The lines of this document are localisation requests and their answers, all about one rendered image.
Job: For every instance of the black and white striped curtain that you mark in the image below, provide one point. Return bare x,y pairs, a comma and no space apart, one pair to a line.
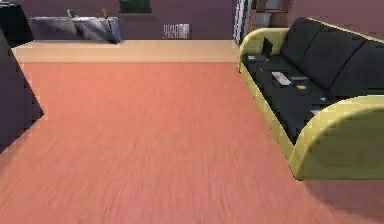
242,20

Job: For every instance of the white remote control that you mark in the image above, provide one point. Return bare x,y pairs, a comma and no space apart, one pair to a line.
281,78

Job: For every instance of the yellow sofa with black cushions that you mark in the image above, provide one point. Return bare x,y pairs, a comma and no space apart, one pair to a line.
336,143

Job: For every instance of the small orange object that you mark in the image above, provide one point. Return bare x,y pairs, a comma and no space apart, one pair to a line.
301,87

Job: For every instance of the dark framed window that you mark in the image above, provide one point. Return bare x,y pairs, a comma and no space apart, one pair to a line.
135,5

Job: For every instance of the dark purple cabinet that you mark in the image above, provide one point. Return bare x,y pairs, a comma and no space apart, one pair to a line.
15,93

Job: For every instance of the brown wooden shelf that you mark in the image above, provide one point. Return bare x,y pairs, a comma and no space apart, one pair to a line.
268,13

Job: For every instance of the black corner furniture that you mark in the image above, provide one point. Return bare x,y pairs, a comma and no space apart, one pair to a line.
13,23

